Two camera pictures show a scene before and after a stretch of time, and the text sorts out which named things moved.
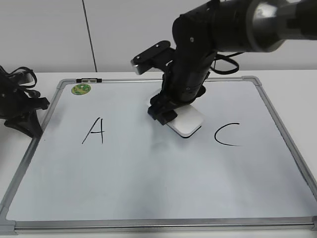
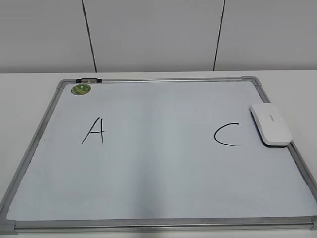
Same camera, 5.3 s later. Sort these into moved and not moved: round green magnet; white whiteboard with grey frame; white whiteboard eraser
Moved: white whiteboard eraser
Not moved: round green magnet; white whiteboard with grey frame
